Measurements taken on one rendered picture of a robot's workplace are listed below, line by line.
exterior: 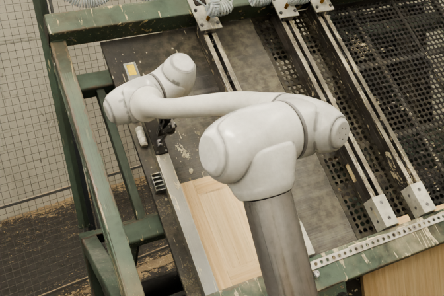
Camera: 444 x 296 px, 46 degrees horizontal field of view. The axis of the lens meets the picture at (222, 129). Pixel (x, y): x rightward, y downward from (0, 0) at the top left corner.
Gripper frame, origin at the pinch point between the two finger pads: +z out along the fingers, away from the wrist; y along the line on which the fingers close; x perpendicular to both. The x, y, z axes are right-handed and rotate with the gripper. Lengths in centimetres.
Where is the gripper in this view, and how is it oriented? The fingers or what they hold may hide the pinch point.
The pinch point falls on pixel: (162, 129)
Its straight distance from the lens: 186.3
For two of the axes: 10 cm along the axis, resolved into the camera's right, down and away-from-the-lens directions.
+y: 3.6, 8.6, -3.7
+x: 9.0, -2.2, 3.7
